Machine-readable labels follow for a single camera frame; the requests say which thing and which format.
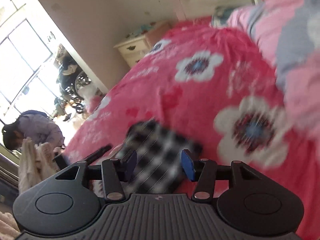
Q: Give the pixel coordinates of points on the wheelchair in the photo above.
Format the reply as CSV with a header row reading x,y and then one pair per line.
x,y
76,88

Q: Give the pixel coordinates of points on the red floral fleece blanket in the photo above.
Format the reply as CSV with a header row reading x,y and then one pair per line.
x,y
211,86

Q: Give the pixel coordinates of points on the beige hanging clothes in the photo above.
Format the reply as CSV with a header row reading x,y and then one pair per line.
x,y
36,164

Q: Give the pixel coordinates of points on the black white plaid shirt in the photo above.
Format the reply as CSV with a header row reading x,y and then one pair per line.
x,y
158,168

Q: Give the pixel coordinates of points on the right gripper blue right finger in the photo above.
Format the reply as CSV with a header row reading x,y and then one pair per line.
x,y
191,165

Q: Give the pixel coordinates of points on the lavender puffer jacket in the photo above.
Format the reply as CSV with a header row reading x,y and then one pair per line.
x,y
40,128

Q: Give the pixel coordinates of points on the cream bedside nightstand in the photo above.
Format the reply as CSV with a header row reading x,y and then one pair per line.
x,y
135,45

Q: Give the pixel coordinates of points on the blue checkered pillow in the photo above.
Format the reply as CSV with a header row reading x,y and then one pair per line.
x,y
221,16

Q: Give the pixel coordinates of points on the bright window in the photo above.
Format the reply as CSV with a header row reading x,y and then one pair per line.
x,y
28,73

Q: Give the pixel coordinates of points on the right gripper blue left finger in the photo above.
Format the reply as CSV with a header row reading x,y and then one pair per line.
x,y
128,164

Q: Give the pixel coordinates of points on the pink grey floral duvet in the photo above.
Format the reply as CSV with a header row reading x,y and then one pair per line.
x,y
287,34

